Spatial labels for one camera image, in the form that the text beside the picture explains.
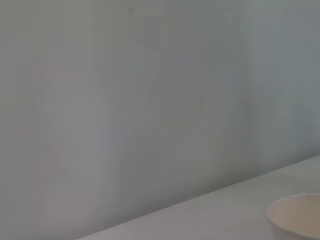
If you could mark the white paper cup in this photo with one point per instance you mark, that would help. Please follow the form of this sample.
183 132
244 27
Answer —
297 217

